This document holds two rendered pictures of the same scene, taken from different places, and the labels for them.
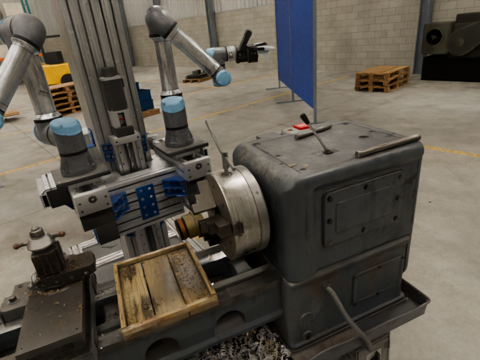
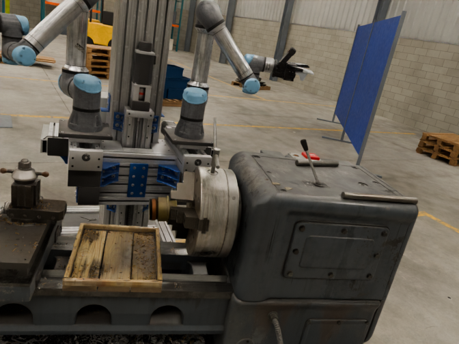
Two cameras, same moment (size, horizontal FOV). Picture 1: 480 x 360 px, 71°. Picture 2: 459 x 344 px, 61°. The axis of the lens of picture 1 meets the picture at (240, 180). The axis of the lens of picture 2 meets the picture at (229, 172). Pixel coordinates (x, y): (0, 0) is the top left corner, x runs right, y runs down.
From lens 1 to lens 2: 0.24 m
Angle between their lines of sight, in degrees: 7
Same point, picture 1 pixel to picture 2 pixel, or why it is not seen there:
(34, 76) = (77, 29)
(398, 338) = not seen: outside the picture
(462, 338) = not seen: outside the picture
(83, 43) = (131, 13)
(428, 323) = not seen: outside the picture
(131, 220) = (115, 192)
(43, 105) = (76, 58)
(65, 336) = (13, 261)
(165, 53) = (204, 46)
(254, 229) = (218, 231)
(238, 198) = (213, 196)
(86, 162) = (93, 121)
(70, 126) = (91, 84)
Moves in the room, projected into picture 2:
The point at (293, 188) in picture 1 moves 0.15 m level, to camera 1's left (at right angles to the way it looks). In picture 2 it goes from (267, 203) to (218, 192)
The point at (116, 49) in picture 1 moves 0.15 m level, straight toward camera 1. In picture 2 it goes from (159, 28) to (158, 29)
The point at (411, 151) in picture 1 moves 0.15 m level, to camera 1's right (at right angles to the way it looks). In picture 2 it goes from (401, 212) to (449, 222)
